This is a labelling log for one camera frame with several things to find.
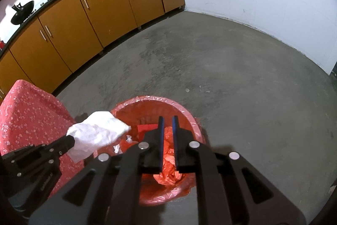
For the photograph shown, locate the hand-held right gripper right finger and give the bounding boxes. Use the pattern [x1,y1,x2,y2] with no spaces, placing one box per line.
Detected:
[172,116,307,225]

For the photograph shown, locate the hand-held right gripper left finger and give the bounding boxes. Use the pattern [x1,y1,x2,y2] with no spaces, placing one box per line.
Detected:
[28,116,165,225]

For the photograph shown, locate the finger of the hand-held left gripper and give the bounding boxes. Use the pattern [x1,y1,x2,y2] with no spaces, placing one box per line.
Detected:
[12,135,76,160]
[47,146,75,176]

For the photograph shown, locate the red plastic bin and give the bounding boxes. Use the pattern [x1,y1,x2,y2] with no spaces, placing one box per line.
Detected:
[109,95,207,206]

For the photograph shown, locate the red floral tablecloth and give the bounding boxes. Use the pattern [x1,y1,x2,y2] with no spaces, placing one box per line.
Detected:
[0,79,87,196]

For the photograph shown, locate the orange lower kitchen cabinets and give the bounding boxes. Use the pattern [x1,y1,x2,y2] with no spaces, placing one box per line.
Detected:
[0,0,185,101]

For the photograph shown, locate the black kitchen countertop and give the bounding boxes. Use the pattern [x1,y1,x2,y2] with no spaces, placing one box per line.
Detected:
[0,0,179,57]

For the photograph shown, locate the black wok with handle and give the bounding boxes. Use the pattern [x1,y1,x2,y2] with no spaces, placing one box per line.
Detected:
[11,0,35,25]

